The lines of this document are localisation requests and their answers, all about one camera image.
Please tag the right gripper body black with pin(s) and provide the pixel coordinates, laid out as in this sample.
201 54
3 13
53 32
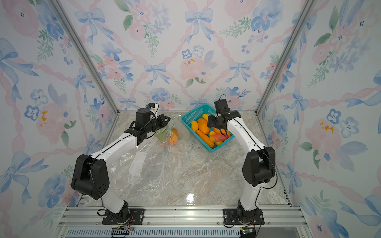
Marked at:
214 121

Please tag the small yellow mango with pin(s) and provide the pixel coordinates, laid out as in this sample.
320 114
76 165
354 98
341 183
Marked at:
205 117

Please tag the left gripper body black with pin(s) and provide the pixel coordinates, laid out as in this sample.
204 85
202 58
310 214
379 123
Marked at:
157 124

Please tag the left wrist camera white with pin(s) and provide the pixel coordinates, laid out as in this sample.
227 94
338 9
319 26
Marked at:
153 107

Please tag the aluminium frame rail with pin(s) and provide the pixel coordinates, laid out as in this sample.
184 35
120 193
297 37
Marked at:
278 221

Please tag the red green mango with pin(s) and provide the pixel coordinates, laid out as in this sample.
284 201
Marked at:
218 137

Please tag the long orange mango front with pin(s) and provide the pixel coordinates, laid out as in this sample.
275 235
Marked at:
205 139

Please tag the teal plastic basket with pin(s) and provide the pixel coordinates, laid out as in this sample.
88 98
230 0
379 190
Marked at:
196 122

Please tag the orange mango in basket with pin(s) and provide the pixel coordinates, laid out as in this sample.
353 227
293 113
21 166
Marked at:
202 126

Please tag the clear zip-top bag green print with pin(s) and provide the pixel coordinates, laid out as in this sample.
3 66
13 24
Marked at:
176 123

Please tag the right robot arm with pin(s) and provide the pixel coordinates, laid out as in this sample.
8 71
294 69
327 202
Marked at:
258 167

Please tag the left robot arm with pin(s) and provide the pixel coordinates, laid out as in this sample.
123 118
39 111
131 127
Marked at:
91 176

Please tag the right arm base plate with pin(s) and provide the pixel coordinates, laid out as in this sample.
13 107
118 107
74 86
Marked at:
238 216

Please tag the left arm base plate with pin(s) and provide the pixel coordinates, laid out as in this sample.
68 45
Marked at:
130 216

